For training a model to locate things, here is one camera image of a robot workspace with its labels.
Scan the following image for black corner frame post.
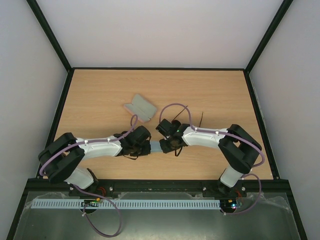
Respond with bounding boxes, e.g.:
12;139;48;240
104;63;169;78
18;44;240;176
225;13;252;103
26;0;72;72
244;0;293;75

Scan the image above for light blue slotted cable duct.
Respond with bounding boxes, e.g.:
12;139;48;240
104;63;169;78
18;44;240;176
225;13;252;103
31;199;221;210

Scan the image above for light blue cleaning cloth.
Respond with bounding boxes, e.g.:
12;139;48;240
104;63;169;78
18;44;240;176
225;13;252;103
149;141;163;153

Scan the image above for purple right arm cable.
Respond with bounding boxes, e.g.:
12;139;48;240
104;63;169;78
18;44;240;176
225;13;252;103
159;102;266;217

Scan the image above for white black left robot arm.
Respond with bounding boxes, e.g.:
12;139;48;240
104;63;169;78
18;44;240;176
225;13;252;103
38;128;151;190

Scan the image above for black right corner frame post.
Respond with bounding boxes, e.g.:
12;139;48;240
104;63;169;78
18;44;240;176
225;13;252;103
244;0;293;75

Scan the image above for black left corner frame post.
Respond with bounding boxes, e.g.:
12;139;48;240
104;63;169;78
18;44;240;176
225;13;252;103
26;0;72;72

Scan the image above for grey metal front plate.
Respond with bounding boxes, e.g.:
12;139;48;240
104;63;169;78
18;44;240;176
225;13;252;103
13;192;300;240

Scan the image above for black front mounting rail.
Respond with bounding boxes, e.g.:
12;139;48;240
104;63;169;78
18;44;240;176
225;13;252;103
23;178;293;199

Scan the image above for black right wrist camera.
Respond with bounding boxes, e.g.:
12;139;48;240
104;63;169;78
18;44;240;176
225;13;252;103
155;119;181;138

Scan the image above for black aviator sunglasses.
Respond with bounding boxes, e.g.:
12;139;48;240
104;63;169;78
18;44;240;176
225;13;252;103
171;108;204;127

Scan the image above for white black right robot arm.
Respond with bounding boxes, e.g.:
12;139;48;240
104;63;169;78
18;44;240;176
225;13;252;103
156;120;266;196

